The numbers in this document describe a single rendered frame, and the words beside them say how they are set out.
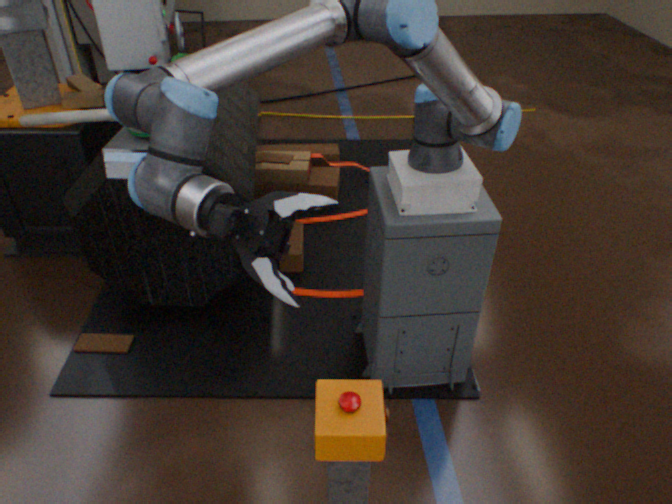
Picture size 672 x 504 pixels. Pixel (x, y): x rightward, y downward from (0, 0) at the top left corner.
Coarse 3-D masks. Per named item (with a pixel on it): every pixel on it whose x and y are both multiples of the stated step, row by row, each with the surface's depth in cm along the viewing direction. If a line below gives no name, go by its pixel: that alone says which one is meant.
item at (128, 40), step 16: (96, 0) 189; (112, 0) 190; (128, 0) 191; (144, 0) 192; (96, 16) 192; (112, 16) 193; (128, 16) 194; (144, 16) 195; (112, 32) 196; (128, 32) 197; (144, 32) 198; (112, 48) 200; (128, 48) 200; (144, 48) 201; (160, 48) 202; (112, 64) 203; (128, 64) 204; (144, 64) 205; (160, 64) 206
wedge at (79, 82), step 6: (66, 78) 294; (72, 78) 294; (78, 78) 295; (84, 78) 296; (72, 84) 292; (78, 84) 291; (84, 84) 292; (90, 84) 293; (96, 84) 293; (78, 90) 290; (84, 90) 288
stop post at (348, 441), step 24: (336, 384) 98; (360, 384) 98; (336, 408) 94; (360, 408) 94; (336, 432) 90; (360, 432) 90; (384, 432) 91; (336, 456) 94; (360, 456) 94; (336, 480) 102; (360, 480) 102
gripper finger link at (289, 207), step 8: (280, 200) 76; (288, 200) 76; (296, 200) 75; (304, 200) 75; (312, 200) 74; (320, 200) 74; (328, 200) 74; (280, 208) 76; (288, 208) 76; (296, 208) 75; (304, 208) 75; (312, 208) 75; (320, 208) 80; (288, 216) 76
